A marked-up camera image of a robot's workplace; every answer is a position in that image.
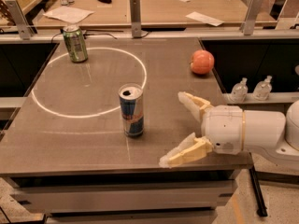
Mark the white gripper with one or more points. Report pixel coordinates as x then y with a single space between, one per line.
222 129

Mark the red bull can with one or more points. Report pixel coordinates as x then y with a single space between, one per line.
131 102

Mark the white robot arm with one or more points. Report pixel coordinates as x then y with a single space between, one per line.
271 134

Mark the green soda can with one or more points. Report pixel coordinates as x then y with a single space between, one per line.
75 43

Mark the clear sanitizer bottle left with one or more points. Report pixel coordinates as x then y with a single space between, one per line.
239 91

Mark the clear sanitizer bottle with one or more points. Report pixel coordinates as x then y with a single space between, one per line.
239 91
262 89

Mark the orange ball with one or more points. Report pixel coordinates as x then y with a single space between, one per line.
202 62

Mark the clear sanitizer bottle right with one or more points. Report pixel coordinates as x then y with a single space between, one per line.
262 89

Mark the white table drawer base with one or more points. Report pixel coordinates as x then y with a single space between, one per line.
189 197

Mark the white paper sheet right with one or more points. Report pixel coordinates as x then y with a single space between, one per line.
204 19

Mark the wooden back desk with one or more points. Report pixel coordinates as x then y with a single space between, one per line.
159 13

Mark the white paper sheet left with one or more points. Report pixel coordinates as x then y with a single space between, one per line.
68 14

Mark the metal bracket post right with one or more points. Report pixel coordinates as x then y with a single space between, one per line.
248 24

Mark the metal bracket post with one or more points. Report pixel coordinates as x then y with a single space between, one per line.
135 13
248 24
24 29

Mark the metal bracket post middle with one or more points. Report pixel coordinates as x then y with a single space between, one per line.
135 13

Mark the metal bracket post left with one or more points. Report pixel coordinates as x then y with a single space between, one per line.
24 29

